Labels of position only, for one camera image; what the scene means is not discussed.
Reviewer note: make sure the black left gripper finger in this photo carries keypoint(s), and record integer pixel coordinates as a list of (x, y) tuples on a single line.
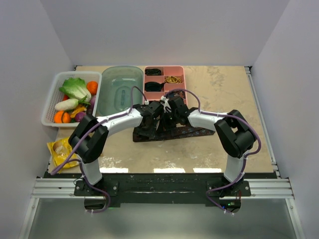
[(143, 133), (155, 134)]

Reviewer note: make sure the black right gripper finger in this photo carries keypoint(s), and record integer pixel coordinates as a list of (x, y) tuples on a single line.
[(165, 127), (179, 124)]

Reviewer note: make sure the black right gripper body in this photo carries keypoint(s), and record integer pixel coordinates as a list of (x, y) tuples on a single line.
[(175, 114)]

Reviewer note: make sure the brown floral necktie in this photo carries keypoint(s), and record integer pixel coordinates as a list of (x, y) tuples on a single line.
[(189, 131)]

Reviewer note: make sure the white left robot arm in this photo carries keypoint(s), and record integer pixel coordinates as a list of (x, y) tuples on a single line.
[(89, 137)]

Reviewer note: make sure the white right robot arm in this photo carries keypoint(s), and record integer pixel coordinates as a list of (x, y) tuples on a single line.
[(236, 135)]

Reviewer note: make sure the dark patterned rolled tie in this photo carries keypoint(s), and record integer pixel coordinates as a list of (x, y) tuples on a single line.
[(177, 93)]

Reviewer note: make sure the black rolled belt middle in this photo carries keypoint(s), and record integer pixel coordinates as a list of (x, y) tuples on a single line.
[(154, 86)]

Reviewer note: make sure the pink divided organizer tray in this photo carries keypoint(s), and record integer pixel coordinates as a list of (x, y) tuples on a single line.
[(160, 80)]

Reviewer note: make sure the yellow rolled tie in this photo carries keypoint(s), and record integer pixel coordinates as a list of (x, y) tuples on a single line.
[(172, 80)]

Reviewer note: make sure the black rolled tie top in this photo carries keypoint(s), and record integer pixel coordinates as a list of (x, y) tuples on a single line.
[(153, 72)]

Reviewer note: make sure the teal plastic container lid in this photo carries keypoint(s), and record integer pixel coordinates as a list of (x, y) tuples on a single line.
[(116, 92)]

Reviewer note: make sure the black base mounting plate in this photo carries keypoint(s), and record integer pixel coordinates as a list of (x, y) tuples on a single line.
[(209, 189)]

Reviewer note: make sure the purple toy eggplant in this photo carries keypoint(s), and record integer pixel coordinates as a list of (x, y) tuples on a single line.
[(91, 106)]

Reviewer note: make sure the yellow toy pepper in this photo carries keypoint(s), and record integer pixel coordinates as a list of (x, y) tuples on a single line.
[(78, 109)]

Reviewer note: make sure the purple toy onion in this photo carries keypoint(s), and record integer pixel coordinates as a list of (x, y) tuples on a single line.
[(79, 116)]

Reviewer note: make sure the orange toy fruit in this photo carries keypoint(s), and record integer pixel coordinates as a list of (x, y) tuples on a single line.
[(92, 87)]

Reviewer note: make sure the white toy radish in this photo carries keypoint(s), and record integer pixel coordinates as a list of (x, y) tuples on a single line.
[(66, 105)]

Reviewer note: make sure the toy cabbage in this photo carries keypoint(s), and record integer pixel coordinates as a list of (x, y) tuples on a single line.
[(75, 88)]

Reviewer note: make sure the yellow chips bag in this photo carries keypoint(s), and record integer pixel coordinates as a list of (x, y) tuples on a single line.
[(59, 151)]

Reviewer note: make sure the orange toy pumpkin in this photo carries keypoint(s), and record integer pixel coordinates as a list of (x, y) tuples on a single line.
[(62, 117)]

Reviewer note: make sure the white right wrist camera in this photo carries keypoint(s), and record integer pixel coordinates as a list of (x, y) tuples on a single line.
[(166, 106)]

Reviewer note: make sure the aluminium frame rail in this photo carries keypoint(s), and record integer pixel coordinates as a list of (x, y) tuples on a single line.
[(269, 213)]

